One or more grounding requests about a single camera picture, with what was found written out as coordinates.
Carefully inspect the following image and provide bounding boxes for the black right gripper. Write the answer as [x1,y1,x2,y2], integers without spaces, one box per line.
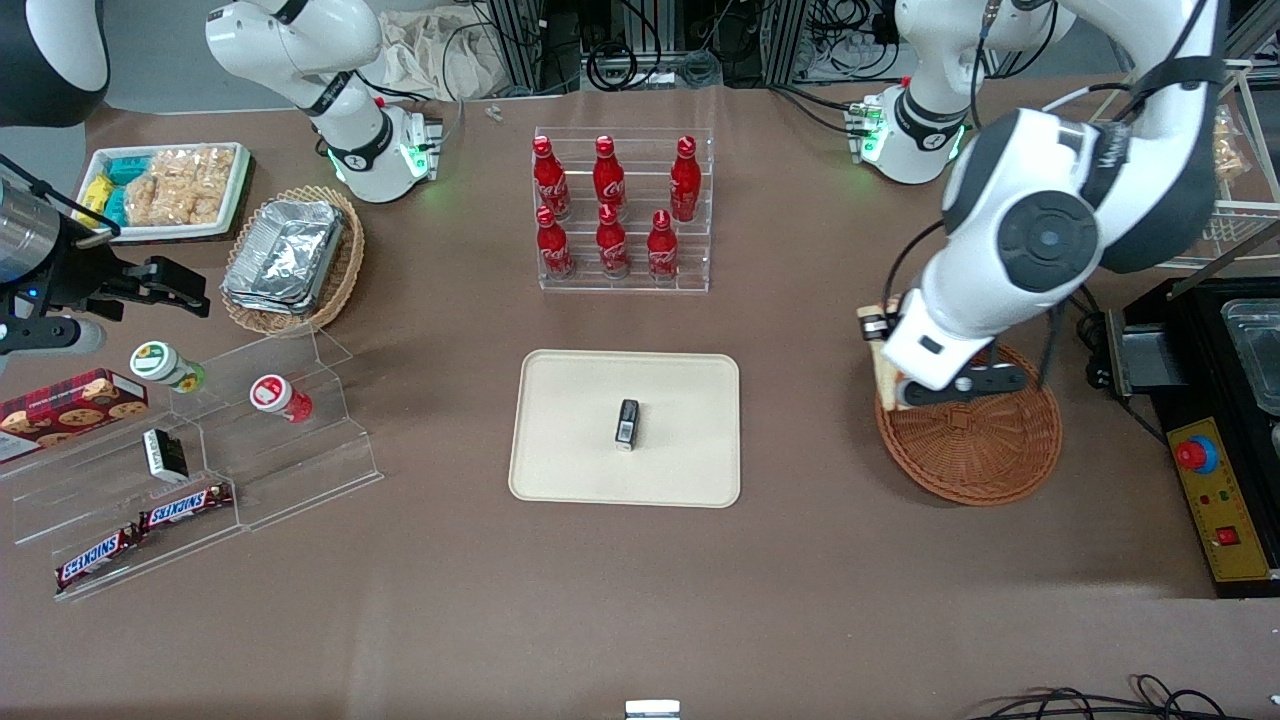
[0,213,212,328]

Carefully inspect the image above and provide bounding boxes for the triangular sandwich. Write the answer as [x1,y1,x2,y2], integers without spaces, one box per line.
[857,303,909,413]

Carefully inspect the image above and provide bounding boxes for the white rectangular snack tray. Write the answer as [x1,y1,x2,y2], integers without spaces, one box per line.
[75,142,252,244]

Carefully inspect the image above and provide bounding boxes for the brown round wicker basket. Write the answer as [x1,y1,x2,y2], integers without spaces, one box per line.
[875,340,1063,506]

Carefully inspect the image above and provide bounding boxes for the light oval wicker basket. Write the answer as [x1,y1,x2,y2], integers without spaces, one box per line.
[220,185,366,338]

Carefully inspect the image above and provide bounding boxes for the cream plastic tray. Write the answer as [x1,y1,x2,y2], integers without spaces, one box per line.
[508,349,742,509]

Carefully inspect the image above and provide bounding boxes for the green lidded snack cup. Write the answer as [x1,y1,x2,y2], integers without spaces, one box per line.
[130,341,209,394]

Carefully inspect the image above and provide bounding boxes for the clear bag of rice crackers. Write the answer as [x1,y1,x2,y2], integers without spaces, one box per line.
[176,146,237,226]
[124,152,191,228]

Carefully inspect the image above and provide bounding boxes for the stacked aluminium foil containers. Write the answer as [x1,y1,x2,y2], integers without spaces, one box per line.
[220,199,347,316]

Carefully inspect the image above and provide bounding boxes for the red lidded snack cup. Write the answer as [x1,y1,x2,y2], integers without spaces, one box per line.
[249,374,313,424]

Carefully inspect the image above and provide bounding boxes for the red cookie box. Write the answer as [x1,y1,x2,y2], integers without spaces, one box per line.
[0,368,150,464]

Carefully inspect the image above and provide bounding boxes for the black and white small box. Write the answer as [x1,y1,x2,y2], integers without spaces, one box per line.
[142,428,189,483]

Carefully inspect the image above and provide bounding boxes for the snickers chocolate bar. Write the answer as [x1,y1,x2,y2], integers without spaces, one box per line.
[137,483,235,532]
[54,526,144,590]

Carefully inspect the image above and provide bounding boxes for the clear acrylic step stand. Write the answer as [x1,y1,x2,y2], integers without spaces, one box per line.
[0,370,251,603]
[180,328,384,532]

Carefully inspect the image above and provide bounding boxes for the red cola bottle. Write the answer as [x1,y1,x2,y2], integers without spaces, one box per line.
[592,135,627,219]
[532,135,571,221]
[535,206,575,280]
[669,136,703,223]
[595,204,631,279]
[646,209,681,281]

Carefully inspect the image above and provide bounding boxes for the clear acrylic bottle rack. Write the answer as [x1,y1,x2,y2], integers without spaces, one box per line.
[533,126,714,294]

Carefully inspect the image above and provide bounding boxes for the black machine base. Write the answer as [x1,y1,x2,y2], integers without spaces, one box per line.
[1105,275,1280,601]

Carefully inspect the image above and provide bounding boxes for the white cloth bag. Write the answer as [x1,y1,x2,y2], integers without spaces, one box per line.
[378,8,513,101]

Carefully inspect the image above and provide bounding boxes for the metal pan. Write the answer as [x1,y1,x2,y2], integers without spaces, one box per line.
[1221,298,1280,417]

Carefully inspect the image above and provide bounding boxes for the clear bag of fried snacks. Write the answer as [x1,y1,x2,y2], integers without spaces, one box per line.
[1210,104,1247,183]

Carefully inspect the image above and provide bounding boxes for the yellow emergency stop box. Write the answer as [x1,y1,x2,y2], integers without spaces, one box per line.
[1166,417,1277,585]

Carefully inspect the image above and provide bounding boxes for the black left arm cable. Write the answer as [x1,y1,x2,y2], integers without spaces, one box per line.
[883,218,947,303]

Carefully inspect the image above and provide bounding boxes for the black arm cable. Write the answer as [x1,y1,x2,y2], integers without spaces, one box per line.
[883,218,947,303]
[0,154,122,240]

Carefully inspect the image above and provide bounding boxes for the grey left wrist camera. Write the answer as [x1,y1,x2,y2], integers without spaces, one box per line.
[895,362,1032,410]

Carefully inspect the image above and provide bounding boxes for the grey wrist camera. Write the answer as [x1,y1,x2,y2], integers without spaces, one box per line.
[0,314,107,358]
[895,362,1032,410]

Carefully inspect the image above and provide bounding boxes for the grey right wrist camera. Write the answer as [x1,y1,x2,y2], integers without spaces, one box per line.
[0,314,107,358]

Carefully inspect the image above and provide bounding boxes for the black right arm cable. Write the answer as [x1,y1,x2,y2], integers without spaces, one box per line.
[0,154,122,240]

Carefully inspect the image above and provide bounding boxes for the aluminium frame post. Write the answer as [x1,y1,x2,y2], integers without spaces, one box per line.
[760,0,813,87]
[487,0,547,96]

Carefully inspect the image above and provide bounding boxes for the white wire basket rack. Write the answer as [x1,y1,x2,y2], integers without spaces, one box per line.
[1095,58,1280,273]

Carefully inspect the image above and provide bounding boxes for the coiled black cable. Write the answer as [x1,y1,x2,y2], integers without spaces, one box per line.
[584,44,641,93]

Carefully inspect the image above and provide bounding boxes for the black floor cables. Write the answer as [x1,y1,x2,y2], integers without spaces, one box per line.
[968,674,1280,720]

